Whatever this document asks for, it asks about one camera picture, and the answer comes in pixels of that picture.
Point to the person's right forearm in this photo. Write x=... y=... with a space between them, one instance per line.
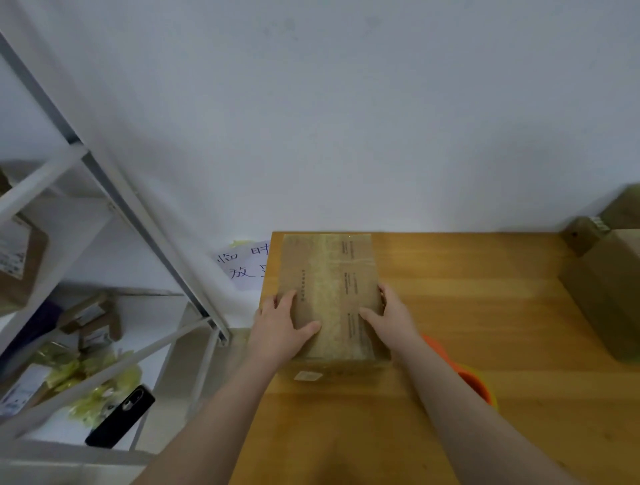
x=480 y=425

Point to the stack of cardboard boxes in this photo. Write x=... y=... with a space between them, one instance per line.
x=330 y=275

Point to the person's left forearm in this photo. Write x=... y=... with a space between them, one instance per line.
x=210 y=430

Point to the blue orange tape dispenser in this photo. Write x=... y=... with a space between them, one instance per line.
x=470 y=375

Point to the dark blue bag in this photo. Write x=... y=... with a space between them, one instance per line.
x=25 y=330

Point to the person's right hand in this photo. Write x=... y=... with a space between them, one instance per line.
x=392 y=322

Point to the wooden table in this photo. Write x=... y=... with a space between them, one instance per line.
x=480 y=270

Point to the large worn shelf carton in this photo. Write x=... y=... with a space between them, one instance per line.
x=18 y=265

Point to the grey metal shelf rack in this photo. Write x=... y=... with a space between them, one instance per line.
x=45 y=175

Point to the white paper wall sign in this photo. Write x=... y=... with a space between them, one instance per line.
x=245 y=265

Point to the small open carton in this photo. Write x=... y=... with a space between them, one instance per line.
x=92 y=320

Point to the yellow plastic bag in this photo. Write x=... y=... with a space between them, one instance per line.
x=90 y=385

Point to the person's left hand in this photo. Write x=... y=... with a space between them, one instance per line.
x=275 y=330

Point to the large green-printed cardboard box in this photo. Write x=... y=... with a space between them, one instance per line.
x=610 y=290

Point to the black mobile phone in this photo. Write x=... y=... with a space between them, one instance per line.
x=120 y=416

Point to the box barcode label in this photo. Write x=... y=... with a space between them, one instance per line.
x=582 y=235

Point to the small open-flap cardboard box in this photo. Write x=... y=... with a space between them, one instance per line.
x=622 y=208

